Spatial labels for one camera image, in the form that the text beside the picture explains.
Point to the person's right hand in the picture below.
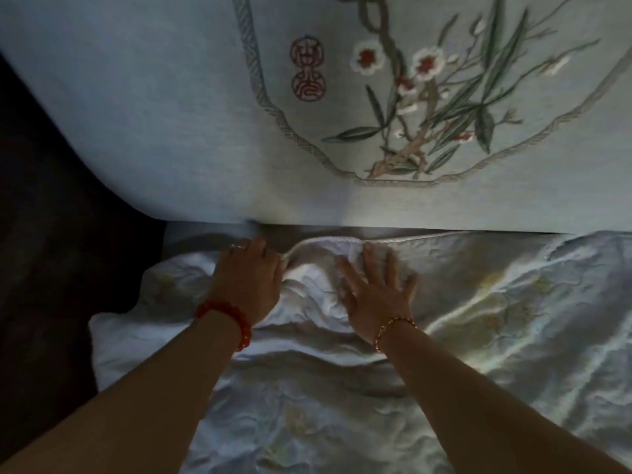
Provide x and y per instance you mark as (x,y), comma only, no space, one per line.
(377,306)

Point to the person's left hand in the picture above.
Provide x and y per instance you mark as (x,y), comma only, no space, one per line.
(247,281)

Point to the person's right middle finger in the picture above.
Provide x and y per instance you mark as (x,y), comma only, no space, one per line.
(392,266)

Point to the person's right thumb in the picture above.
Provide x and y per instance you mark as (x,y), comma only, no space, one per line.
(348,278)

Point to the person's left thumb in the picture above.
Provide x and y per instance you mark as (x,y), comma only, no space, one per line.
(274,262)

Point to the white embroidered quilt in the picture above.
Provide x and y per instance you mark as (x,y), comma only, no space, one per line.
(493,340)

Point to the person's right forearm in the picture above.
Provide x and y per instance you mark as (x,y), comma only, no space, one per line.
(474,404)

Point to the person's left forearm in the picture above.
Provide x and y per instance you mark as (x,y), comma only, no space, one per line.
(133,404)

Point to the grey bed sheet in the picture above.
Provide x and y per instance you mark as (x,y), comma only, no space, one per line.
(207,239)

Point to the blue floral embroidered headboard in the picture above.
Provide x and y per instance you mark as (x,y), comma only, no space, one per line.
(197,118)

